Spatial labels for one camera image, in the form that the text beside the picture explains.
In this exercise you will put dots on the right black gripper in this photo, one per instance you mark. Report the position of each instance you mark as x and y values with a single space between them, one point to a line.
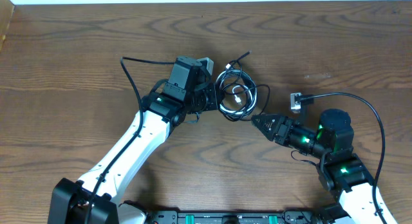
280 130

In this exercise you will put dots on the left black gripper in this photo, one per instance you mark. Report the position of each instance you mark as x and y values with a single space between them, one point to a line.
212 100

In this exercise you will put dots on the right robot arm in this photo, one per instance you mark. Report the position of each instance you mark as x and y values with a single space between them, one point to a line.
341 172

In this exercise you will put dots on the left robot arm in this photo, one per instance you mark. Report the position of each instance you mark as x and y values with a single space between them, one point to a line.
96 196

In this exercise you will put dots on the cardboard panel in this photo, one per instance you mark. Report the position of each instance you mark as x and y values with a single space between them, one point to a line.
6 13

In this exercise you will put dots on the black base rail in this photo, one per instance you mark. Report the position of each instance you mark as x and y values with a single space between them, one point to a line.
290 216

